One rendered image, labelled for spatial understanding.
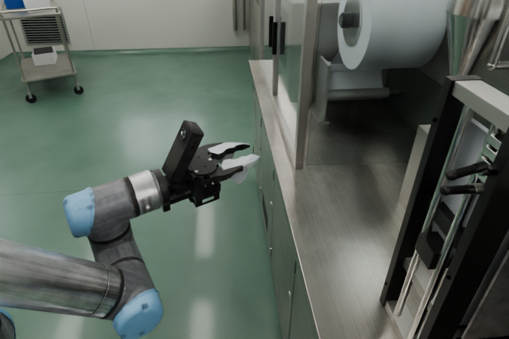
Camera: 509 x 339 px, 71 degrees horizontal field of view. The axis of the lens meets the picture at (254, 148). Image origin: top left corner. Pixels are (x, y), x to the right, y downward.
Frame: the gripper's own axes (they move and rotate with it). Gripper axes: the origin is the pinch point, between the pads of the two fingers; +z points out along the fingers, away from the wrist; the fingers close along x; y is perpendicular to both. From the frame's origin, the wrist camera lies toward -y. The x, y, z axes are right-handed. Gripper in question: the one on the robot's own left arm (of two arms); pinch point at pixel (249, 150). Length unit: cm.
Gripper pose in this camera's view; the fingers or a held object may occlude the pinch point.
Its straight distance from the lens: 74.1
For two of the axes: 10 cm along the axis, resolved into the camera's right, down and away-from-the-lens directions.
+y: -0.7, 7.8, 6.2
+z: 8.5, -2.7, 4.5
